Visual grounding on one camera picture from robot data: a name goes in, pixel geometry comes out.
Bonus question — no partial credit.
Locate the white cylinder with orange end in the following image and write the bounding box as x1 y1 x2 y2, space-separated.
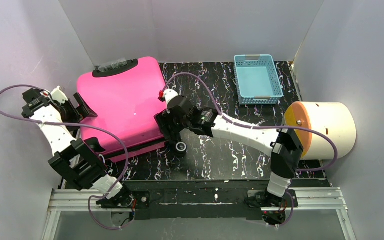
282 101 357 160

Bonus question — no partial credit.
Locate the light blue plastic basket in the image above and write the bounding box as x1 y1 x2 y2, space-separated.
234 54 284 105

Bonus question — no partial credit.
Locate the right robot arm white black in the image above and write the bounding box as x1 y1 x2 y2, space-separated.
154 94 304 199

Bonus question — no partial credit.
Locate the pink hard-shell suitcase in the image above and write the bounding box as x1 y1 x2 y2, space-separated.
76 56 169 163

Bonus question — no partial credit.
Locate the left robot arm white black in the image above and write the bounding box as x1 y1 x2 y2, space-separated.
21 86 131 208

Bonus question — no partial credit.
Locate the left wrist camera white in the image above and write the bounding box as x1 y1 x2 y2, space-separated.
50 86 69 105

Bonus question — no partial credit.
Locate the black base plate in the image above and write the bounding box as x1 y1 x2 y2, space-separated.
123 180 279 220

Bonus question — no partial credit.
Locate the aluminium frame rail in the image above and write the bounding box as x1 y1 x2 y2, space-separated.
42 182 356 240

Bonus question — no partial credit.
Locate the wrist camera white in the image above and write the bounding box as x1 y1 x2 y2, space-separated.
158 89 179 106
50 86 69 105

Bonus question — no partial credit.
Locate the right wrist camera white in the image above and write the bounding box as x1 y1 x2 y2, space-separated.
158 89 179 106

